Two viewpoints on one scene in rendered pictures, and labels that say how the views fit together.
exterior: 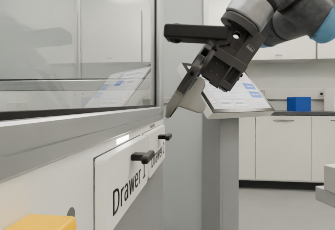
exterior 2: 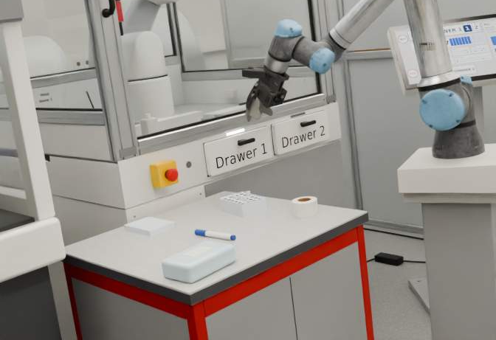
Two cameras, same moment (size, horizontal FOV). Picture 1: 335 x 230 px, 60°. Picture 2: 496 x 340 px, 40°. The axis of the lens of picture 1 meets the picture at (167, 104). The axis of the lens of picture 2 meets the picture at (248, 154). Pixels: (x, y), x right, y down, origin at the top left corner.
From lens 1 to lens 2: 1.87 m
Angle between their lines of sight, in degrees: 42
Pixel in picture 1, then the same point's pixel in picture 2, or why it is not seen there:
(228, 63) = (264, 93)
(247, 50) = (274, 84)
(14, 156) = (159, 144)
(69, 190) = (187, 155)
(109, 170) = (210, 148)
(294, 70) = not seen: outside the picture
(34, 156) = (166, 144)
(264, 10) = (275, 64)
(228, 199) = not seen: hidden behind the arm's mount
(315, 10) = (302, 60)
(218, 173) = not seen: hidden behind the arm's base
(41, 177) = (170, 150)
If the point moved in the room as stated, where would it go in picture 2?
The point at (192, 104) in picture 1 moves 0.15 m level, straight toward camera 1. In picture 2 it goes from (255, 114) to (221, 123)
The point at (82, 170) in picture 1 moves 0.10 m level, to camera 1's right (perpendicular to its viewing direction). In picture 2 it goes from (194, 148) to (217, 149)
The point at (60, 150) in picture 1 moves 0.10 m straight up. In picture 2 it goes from (178, 141) to (173, 110)
